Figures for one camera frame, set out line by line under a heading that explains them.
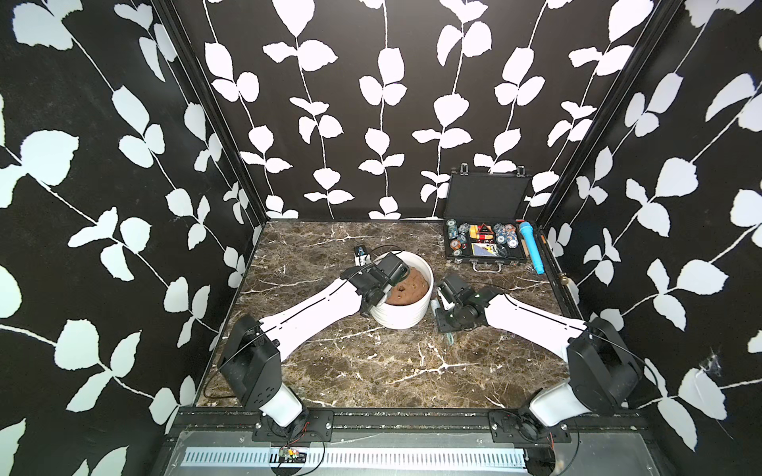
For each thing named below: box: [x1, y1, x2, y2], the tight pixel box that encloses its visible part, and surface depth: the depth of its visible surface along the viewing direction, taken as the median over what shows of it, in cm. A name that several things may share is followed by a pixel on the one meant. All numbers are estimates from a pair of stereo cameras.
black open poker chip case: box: [444, 161, 531, 275], surface depth 113 cm
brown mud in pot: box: [384, 266, 430, 307], surface depth 88 cm
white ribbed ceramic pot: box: [371, 249, 435, 331], surface depth 87 cm
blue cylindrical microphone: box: [518, 221, 545, 275], surface depth 113 cm
